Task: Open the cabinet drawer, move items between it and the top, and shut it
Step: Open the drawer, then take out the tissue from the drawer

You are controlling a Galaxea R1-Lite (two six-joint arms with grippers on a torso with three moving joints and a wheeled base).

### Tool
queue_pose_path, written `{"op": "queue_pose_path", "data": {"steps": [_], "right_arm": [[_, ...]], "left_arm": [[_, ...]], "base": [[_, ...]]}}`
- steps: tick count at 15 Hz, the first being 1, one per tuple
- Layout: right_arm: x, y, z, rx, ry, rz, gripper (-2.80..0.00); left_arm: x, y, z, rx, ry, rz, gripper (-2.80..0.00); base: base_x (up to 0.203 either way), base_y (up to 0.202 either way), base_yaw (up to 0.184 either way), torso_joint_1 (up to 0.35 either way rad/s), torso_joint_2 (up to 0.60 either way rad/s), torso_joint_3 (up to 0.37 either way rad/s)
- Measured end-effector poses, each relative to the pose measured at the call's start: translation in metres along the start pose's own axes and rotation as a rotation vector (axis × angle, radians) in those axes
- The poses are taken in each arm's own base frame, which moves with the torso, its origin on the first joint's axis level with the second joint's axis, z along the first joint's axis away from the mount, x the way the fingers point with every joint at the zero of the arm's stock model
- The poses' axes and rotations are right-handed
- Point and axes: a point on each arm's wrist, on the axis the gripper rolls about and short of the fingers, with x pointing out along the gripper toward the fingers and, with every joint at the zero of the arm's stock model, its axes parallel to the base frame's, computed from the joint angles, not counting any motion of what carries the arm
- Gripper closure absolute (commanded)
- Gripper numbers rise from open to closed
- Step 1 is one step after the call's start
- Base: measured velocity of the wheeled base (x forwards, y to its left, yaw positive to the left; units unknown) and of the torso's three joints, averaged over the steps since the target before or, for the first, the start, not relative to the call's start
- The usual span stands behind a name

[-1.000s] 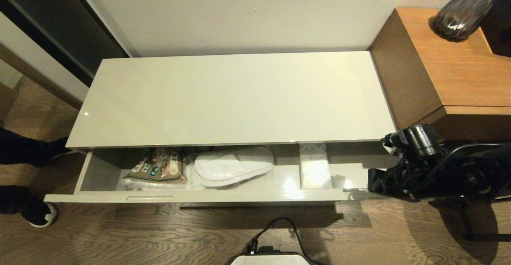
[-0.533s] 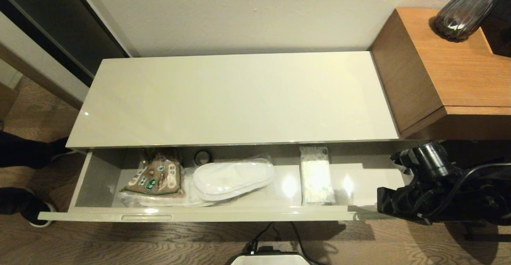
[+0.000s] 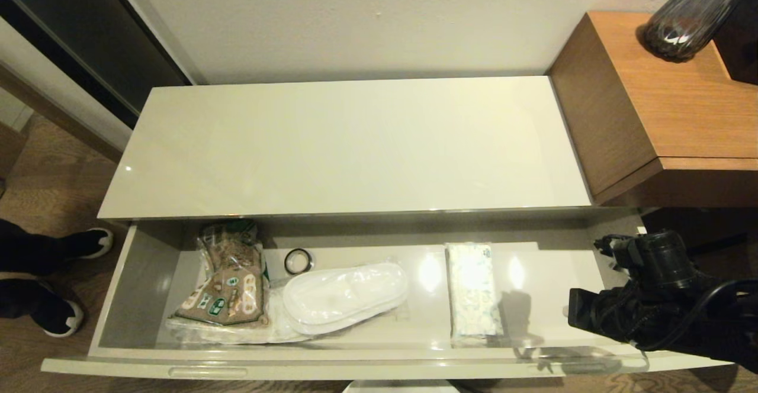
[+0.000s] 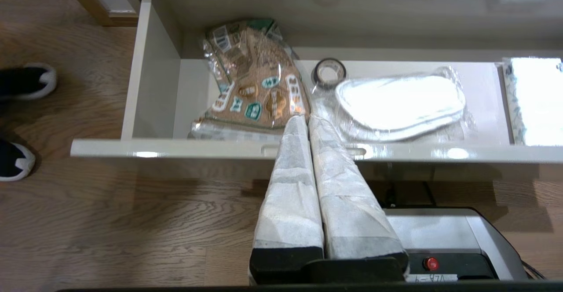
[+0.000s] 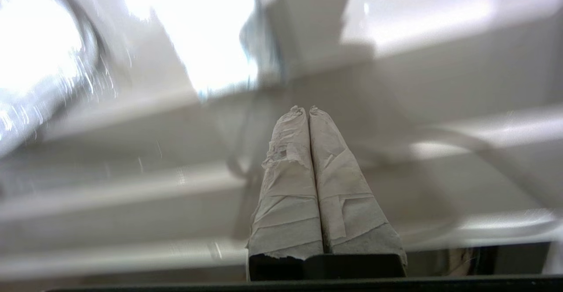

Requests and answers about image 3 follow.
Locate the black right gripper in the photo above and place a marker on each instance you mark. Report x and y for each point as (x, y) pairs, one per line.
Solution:
(586, 309)

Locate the white cabinet drawer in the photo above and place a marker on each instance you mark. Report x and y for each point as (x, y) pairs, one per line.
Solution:
(551, 298)

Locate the blue patterned tissue pack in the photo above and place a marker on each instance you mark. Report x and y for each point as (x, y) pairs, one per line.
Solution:
(474, 292)

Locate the packaged white slippers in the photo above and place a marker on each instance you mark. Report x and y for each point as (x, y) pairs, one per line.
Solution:
(237, 334)
(343, 295)

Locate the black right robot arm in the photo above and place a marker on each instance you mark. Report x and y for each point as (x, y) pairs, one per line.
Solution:
(681, 310)

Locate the brown wooden side table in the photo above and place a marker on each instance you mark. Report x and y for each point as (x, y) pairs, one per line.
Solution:
(651, 85)

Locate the dark ribbed glass vase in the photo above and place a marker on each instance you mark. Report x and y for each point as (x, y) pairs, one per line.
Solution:
(681, 26)

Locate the black tape roll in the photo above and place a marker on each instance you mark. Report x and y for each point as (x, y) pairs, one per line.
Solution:
(287, 261)

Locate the black box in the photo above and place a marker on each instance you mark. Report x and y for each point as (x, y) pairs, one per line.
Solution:
(743, 50)

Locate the brown snack bag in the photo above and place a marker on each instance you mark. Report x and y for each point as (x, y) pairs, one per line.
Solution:
(228, 286)

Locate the black white-soled shoe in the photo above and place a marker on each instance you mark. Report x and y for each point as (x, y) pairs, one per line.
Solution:
(59, 319)
(92, 242)

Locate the black trouser leg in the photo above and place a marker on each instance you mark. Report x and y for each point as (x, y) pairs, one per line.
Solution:
(18, 298)
(29, 248)

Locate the dark door panel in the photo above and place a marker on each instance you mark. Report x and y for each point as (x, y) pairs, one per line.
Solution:
(71, 20)

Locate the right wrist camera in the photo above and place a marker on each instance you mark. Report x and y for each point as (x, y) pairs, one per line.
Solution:
(610, 245)

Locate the grey wood-trimmed door frame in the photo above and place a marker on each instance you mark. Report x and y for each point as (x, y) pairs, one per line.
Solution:
(35, 70)

